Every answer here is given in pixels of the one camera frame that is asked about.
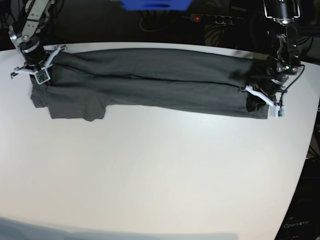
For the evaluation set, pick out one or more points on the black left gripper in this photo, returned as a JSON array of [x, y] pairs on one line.
[[270, 85]]

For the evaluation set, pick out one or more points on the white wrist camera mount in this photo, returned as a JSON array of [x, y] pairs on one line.
[[275, 103], [40, 71]]

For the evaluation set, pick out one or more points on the black OpenArm base box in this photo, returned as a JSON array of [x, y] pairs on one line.
[[302, 220]]

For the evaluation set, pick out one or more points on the blue plastic box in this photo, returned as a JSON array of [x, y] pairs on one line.
[[157, 5]]

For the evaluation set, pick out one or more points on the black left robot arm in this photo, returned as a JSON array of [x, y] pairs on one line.
[[285, 57]]

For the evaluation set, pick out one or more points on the black power strip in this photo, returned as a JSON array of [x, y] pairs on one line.
[[209, 19]]

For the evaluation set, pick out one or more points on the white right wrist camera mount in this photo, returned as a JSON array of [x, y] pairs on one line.
[[40, 71]]

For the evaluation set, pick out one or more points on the grey T-shirt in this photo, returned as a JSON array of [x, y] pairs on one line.
[[84, 84]]

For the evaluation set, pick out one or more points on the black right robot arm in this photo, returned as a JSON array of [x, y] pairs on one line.
[[36, 17]]

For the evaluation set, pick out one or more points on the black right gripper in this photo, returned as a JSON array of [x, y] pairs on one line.
[[33, 54]]

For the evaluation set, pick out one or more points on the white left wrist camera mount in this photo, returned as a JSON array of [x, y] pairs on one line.
[[275, 103]]

